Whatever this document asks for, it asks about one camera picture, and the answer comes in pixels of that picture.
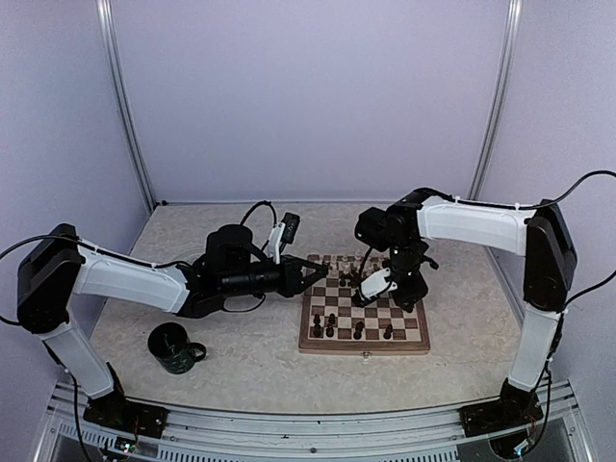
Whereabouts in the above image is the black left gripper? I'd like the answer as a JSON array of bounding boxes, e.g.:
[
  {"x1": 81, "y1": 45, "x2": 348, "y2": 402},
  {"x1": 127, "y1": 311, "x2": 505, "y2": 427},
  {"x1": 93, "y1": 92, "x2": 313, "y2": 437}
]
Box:
[{"x1": 221, "y1": 254, "x2": 328, "y2": 298}]

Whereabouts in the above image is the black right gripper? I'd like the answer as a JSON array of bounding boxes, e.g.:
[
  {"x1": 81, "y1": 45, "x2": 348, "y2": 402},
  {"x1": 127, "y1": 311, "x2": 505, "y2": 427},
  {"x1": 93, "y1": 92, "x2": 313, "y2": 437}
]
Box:
[{"x1": 383, "y1": 239, "x2": 429, "y2": 309}]

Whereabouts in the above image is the dark knight piece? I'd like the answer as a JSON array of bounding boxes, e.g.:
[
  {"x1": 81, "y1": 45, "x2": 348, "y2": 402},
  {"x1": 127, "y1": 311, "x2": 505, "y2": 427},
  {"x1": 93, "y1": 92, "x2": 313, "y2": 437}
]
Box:
[{"x1": 353, "y1": 321, "x2": 365, "y2": 340}]

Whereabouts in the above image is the dark bishop piece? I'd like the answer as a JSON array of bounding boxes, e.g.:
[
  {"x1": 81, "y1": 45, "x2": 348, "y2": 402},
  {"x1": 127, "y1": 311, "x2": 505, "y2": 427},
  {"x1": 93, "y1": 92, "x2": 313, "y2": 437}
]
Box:
[{"x1": 383, "y1": 324, "x2": 394, "y2": 340}]

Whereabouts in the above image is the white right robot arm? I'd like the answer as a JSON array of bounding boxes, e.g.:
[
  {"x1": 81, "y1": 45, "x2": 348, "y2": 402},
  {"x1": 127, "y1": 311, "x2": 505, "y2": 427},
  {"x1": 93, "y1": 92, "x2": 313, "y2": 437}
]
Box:
[{"x1": 353, "y1": 188, "x2": 578, "y2": 427}]

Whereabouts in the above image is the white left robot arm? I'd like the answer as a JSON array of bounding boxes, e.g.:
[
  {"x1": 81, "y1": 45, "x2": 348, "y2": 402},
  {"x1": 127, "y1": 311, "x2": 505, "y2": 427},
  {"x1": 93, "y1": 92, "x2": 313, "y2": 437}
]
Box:
[{"x1": 16, "y1": 223, "x2": 328, "y2": 428}]

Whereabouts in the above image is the wooden folding chess board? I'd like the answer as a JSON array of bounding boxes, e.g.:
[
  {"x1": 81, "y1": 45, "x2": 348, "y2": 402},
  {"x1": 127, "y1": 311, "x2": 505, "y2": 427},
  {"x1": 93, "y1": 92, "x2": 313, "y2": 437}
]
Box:
[{"x1": 298, "y1": 253, "x2": 430, "y2": 356}]

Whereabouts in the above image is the dark green mug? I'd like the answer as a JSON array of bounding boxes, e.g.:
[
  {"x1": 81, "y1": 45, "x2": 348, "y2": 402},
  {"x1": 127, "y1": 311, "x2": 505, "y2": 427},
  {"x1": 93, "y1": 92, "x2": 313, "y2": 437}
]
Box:
[{"x1": 147, "y1": 322, "x2": 207, "y2": 374}]

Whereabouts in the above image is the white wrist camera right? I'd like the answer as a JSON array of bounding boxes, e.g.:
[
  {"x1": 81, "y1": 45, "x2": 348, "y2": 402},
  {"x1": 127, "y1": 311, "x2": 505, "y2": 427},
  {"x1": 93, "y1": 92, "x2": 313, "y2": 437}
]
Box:
[{"x1": 351, "y1": 268, "x2": 398, "y2": 308}]

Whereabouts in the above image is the aluminium corner post right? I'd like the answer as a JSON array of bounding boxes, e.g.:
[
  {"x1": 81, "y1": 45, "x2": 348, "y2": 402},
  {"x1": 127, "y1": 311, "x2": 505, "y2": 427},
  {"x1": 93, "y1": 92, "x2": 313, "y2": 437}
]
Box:
[{"x1": 468, "y1": 0, "x2": 524, "y2": 200}]

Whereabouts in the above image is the aluminium corner post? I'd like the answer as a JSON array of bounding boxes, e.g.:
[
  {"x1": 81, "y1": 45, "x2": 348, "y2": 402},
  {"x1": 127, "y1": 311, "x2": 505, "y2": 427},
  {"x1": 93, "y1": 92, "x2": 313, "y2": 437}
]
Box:
[
  {"x1": 468, "y1": 0, "x2": 524, "y2": 200},
  {"x1": 96, "y1": 0, "x2": 157, "y2": 214}
]

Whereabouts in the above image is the aluminium frame rail front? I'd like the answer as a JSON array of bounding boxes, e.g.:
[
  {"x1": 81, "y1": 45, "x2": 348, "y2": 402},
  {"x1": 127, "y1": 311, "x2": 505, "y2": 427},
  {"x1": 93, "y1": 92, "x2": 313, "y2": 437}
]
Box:
[{"x1": 29, "y1": 381, "x2": 596, "y2": 461}]

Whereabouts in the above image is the aluminium corner post left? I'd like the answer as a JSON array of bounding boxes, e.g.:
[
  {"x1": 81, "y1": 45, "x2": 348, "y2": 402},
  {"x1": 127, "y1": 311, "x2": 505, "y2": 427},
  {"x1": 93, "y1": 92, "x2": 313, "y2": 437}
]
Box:
[{"x1": 96, "y1": 0, "x2": 157, "y2": 214}]

